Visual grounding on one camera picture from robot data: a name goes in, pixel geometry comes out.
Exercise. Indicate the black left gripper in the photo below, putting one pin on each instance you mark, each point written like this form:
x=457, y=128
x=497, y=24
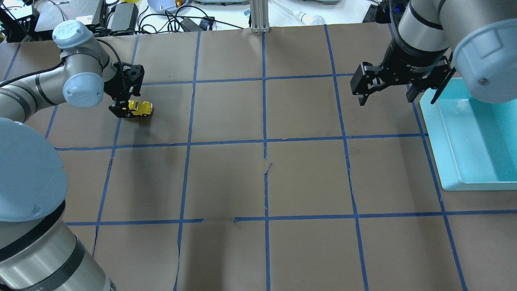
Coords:
x=121, y=106

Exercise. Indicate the blue grey bowl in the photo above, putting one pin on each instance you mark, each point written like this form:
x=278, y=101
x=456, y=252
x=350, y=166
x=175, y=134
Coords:
x=161, y=6

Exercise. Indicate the brown paper table cover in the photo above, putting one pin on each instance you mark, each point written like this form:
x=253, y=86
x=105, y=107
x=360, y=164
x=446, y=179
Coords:
x=259, y=171

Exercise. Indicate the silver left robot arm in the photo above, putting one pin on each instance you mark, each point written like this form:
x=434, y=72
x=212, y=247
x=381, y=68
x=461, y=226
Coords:
x=39, y=252

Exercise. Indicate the aluminium extrusion post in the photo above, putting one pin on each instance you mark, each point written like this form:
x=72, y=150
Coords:
x=259, y=16

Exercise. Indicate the black power brick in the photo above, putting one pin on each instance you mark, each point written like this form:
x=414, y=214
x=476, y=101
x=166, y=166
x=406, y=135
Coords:
x=123, y=17

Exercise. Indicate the light blue plastic bin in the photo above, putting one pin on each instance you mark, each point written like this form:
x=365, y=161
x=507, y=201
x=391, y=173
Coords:
x=474, y=143

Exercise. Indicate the black power adapter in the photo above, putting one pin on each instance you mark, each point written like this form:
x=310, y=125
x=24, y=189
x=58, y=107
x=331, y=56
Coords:
x=205, y=24

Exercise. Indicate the grey electronics box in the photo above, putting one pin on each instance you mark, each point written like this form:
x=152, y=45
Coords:
x=52, y=12

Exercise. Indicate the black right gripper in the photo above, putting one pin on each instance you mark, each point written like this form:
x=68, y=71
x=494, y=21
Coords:
x=408, y=64

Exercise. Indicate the yellow toy beetle car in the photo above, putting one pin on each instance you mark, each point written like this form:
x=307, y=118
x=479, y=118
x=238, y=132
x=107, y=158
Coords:
x=140, y=108

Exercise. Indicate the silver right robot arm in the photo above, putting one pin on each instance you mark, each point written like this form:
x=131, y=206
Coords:
x=434, y=39

